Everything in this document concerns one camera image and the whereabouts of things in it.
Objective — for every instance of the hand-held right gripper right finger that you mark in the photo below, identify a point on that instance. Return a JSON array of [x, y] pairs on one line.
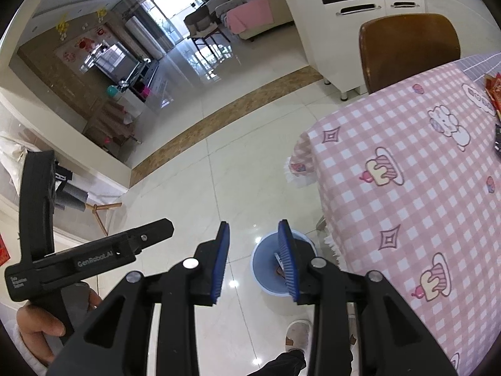
[[287, 258]]

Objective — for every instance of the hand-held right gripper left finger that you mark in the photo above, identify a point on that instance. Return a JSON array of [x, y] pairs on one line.
[[220, 266]]

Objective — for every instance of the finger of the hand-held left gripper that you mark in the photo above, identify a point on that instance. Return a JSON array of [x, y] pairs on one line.
[[152, 232]]

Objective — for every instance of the blue trash bin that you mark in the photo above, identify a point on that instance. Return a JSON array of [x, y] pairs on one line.
[[266, 258]]

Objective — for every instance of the person's left hand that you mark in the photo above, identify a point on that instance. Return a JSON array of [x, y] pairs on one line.
[[37, 329]]

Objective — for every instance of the small brown wrapper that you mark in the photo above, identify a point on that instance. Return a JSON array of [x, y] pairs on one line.
[[280, 268]]

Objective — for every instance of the wooden floor rack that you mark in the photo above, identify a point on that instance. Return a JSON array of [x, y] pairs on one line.
[[102, 215]]

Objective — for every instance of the beige slipper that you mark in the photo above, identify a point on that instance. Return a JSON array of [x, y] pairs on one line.
[[297, 335]]

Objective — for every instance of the person's black trouser leg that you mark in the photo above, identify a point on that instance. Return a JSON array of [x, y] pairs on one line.
[[282, 364]]

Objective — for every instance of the pink checked tablecloth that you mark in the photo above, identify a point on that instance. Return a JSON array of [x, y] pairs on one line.
[[391, 223]]

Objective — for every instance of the white hanging cloth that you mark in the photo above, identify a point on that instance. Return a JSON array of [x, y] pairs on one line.
[[11, 156]]

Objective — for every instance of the green ball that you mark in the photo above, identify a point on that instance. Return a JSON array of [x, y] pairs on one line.
[[113, 92]]

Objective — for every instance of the television stand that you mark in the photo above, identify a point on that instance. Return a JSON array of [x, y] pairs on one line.
[[141, 80]]

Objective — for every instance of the white standing air conditioner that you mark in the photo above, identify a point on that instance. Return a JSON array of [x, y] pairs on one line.
[[146, 35]]

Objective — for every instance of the dark dining chair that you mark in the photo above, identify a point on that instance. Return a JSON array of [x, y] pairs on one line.
[[203, 19]]

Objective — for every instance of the white cabinet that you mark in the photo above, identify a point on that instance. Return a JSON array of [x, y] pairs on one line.
[[313, 27]]

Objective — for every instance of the pink blanket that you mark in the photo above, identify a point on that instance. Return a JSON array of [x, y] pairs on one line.
[[250, 13]]

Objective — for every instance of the brown wooden chair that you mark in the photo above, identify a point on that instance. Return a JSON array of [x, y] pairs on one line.
[[407, 51]]

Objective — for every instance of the dark packet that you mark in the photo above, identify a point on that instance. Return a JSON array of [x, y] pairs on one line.
[[497, 139]]

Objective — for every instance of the beige sofa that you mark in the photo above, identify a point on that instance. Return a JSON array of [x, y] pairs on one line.
[[278, 4]]

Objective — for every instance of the red paper packet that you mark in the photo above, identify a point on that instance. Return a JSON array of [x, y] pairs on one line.
[[495, 92]]

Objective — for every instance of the grey checked cloth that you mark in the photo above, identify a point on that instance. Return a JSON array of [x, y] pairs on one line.
[[481, 66]]

